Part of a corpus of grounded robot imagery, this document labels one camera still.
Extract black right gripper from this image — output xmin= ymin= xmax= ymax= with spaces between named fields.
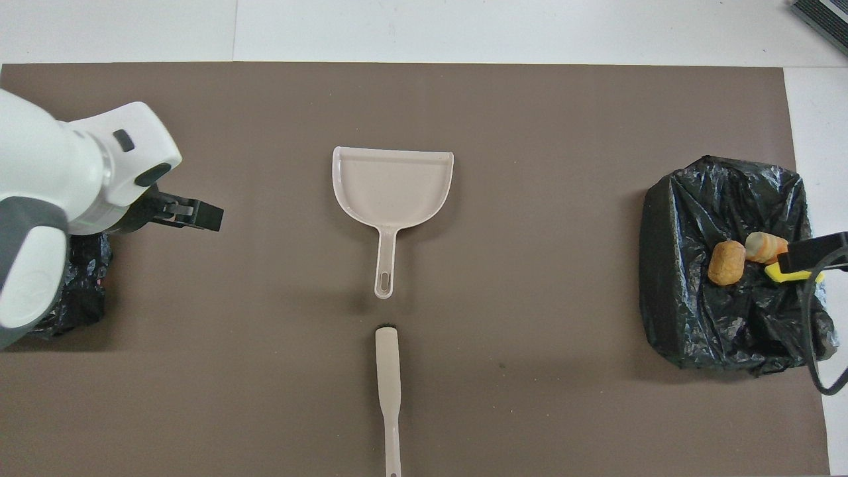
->
xmin=778 ymin=231 xmax=848 ymax=274

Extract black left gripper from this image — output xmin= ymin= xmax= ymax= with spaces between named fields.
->
xmin=106 ymin=184 xmax=225 ymax=236

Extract small yellow green sponge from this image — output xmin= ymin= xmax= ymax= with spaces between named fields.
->
xmin=764 ymin=262 xmax=825 ymax=285

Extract beige orange foam lump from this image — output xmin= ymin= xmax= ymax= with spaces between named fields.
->
xmin=745 ymin=231 xmax=790 ymax=266

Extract brown bread-like lump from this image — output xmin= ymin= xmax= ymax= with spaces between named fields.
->
xmin=708 ymin=240 xmax=747 ymax=287

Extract beige plastic dustpan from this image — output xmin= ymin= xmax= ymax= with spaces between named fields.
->
xmin=332 ymin=146 xmax=456 ymax=300

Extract beige brush black bristles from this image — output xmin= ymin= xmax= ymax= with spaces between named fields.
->
xmin=374 ymin=323 xmax=403 ymax=477

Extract black bagged trash bin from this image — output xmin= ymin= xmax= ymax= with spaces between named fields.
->
xmin=638 ymin=155 xmax=839 ymax=377

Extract black bagged bin pink patch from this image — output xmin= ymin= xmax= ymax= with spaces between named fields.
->
xmin=26 ymin=231 xmax=115 ymax=340

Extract dark grey ribbed device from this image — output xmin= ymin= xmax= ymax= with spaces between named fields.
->
xmin=790 ymin=0 xmax=848 ymax=57

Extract brown table mat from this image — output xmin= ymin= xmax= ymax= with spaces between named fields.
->
xmin=0 ymin=62 xmax=832 ymax=477

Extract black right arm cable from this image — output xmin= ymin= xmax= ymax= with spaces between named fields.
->
xmin=798 ymin=246 xmax=848 ymax=397

